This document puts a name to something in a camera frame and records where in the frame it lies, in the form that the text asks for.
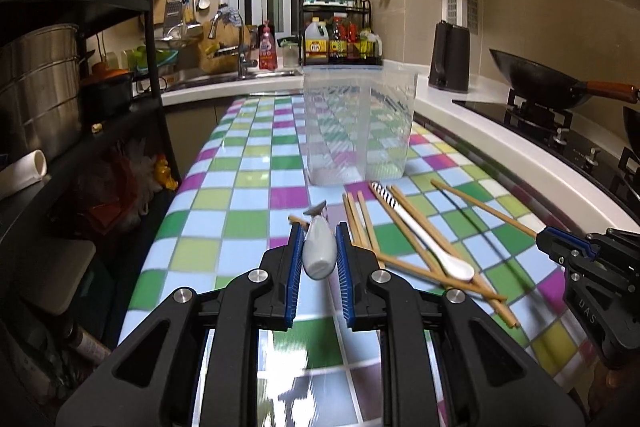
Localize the grey handled fork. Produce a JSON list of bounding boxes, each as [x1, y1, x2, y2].
[[303, 200, 337, 281]]

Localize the black spice rack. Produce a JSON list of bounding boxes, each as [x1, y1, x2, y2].
[[298, 0, 383, 66]]

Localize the black shelving rack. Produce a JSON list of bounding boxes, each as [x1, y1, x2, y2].
[[1, 0, 180, 426]]

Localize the checkered table cover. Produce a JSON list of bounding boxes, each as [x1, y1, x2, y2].
[[110, 96, 589, 426]]

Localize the white striped spoon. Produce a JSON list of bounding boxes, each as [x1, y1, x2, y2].
[[369, 181, 475, 283]]

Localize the black gas stove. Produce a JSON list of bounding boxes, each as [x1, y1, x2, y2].
[[454, 90, 639, 221]]

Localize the black wok orange handle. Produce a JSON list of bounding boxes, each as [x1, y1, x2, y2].
[[489, 49, 639, 109]]

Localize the black electric kettle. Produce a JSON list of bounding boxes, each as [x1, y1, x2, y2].
[[428, 20, 470, 93]]

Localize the clear plastic container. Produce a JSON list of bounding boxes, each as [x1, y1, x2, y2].
[[303, 64, 418, 185]]

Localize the chrome sink faucet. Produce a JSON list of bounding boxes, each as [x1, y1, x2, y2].
[[206, 3, 257, 79]]

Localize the stainless steel stock pot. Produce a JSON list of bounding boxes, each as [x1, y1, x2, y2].
[[1, 24, 82, 162]]

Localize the white paper roll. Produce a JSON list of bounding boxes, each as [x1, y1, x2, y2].
[[0, 150, 48, 199]]

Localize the pink dish soap bottle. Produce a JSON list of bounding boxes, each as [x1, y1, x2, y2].
[[259, 20, 278, 70]]

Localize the yellow label oil bottle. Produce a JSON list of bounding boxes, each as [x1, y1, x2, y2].
[[304, 17, 329, 65]]

